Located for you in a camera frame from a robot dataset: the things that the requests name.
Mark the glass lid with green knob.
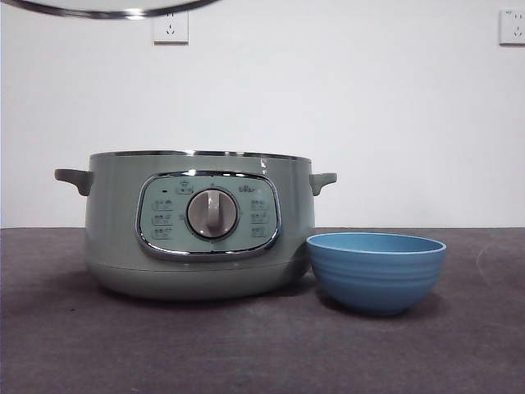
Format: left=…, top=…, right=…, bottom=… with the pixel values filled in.
left=16, top=0, right=225, bottom=21

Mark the pale green electric steamer pot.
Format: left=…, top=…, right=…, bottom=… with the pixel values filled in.
left=54, top=149, right=338, bottom=304

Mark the blue ribbed bowl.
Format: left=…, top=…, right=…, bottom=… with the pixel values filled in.
left=305, top=232, right=448, bottom=318

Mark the white wall socket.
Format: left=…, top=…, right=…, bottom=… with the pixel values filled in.
left=153, top=11, right=190, bottom=46
left=498, top=9, right=525, bottom=47

